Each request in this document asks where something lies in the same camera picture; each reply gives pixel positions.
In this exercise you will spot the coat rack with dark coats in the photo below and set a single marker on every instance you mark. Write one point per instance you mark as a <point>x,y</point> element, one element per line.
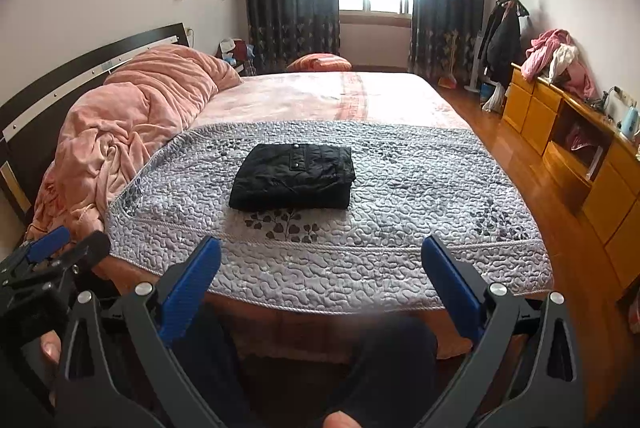
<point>501,41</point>

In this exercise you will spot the pink bed sheet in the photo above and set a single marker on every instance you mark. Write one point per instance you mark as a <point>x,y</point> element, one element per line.
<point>373,97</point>

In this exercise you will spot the orange pillow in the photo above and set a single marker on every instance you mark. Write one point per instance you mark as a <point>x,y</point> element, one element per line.
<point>319,62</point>

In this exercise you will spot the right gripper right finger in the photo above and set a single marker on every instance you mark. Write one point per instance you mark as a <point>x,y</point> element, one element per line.
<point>546,388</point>

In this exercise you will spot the grey quilted bedspread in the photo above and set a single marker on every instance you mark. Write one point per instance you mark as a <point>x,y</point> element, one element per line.
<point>411,182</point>

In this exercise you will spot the pink blanket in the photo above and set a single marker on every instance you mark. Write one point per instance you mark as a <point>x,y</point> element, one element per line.
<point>112,131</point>

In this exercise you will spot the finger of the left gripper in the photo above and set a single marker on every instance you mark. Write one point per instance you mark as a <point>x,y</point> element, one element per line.
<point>46,246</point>

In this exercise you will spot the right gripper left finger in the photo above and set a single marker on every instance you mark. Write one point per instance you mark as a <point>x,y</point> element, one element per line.
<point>155,316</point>

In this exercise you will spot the left hand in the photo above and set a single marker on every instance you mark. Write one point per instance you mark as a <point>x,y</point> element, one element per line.
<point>51,347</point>

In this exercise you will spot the dark wooden headboard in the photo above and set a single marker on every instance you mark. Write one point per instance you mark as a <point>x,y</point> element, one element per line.
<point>31,120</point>

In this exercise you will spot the black pants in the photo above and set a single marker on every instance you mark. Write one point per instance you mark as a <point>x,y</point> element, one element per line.
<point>295,175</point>

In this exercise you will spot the nightstand clutter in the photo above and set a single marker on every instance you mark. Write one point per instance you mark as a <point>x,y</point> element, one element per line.
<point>238,54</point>

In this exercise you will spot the pink clothes pile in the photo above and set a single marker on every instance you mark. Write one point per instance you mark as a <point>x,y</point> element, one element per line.
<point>555,51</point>

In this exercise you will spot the wooden dresser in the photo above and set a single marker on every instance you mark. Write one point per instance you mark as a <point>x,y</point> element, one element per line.
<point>592,163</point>

